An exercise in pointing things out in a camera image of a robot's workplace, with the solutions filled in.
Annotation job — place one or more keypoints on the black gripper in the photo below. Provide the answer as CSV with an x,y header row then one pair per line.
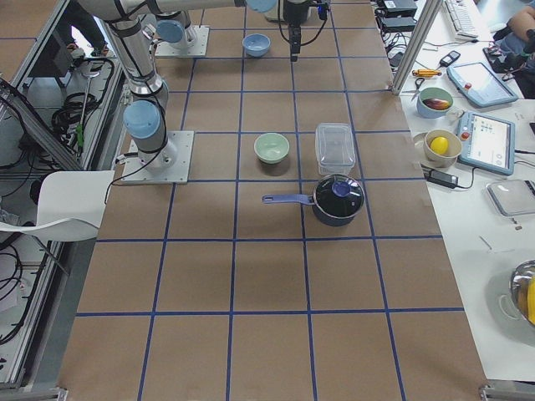
x,y
295,17

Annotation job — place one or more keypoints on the green bowl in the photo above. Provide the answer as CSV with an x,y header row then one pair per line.
x,y
271,148

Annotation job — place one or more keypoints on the blue bowl with fruit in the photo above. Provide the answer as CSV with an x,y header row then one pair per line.
x,y
433,103

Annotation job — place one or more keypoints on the beige bowl with lemon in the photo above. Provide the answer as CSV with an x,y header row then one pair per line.
x,y
454,150

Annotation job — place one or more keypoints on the steel bowl with banana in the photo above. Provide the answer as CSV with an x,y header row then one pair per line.
x,y
522,290

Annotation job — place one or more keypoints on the clear plastic container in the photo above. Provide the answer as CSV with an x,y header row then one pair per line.
x,y
334,148

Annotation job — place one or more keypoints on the scissors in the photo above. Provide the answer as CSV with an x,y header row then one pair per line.
x,y
418,84

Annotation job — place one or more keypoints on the blue saucepan with lid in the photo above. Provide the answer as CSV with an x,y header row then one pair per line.
x,y
336,199

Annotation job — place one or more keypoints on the yellow lemon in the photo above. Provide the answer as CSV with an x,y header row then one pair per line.
x,y
439,145

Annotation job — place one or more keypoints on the white keyboard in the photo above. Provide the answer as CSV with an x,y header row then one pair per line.
x,y
459,19

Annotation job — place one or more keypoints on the far teach pendant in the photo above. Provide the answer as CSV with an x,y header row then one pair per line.
x,y
480,85

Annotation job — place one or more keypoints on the teach pendant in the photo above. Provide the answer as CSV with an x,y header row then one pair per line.
x,y
487,142
480,85

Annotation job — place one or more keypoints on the black power adapter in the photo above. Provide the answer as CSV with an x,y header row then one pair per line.
x,y
441,178

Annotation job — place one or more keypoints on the near teach pendant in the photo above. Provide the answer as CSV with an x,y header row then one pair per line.
x,y
487,142

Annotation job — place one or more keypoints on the white chair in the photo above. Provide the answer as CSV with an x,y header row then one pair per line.
x,y
70,206

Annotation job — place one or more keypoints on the aluminium frame post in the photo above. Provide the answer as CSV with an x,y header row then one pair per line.
x,y
422,27

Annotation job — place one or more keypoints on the orange handled tool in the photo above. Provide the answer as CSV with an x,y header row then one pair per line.
x,y
426,73

